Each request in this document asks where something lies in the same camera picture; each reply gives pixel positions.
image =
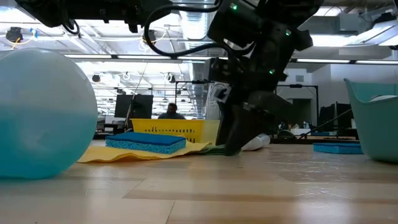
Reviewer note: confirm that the white lotion bottle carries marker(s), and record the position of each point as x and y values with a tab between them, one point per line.
258	141

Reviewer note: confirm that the black monitor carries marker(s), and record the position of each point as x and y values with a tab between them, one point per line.
335	115
136	107

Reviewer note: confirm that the yellow cloth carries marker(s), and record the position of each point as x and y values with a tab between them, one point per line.
124	155

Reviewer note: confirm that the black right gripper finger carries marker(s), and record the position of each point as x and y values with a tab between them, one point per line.
248	124
224	124

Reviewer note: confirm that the teal plastic tub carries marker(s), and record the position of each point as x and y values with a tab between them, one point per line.
379	130

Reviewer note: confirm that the blue rectangular sponge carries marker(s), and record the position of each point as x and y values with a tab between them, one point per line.
337	148
146	140

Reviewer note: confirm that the yellow translucent tray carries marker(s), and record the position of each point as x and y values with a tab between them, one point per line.
213	130

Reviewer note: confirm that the yellow slotted basket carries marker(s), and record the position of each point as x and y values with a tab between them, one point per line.
168	124

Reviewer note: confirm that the green cloth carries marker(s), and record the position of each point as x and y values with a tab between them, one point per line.
214	151

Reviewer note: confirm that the blue liquid spray bottle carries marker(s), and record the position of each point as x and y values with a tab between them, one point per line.
46	124

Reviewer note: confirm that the person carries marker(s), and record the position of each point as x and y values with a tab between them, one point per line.
171	115

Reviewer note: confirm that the black gantry stand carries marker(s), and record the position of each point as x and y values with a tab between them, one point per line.
296	86

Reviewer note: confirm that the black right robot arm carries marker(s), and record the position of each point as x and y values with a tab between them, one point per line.
264	12

